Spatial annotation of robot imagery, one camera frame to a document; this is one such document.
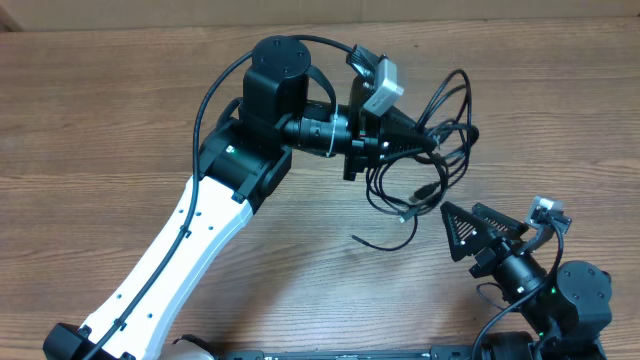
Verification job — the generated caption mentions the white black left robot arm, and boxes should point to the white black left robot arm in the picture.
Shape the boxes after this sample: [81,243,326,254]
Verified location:
[43,35,437,359]

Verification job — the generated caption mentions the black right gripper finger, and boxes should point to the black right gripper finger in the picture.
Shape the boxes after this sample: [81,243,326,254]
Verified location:
[440,201,498,262]
[472,203,529,238]

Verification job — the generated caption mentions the thin black USB cable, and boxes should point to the thin black USB cable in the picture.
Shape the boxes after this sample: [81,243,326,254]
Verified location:
[351,68,474,252]

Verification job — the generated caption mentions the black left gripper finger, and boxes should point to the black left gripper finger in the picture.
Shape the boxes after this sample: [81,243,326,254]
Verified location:
[384,106,435,145]
[379,139,437,163]

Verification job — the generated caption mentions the black right camera cable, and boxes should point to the black right camera cable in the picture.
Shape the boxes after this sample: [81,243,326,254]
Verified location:
[469,212,574,360]

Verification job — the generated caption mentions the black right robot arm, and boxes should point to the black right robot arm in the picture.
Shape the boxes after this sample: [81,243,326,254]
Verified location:
[440,196,612,359]

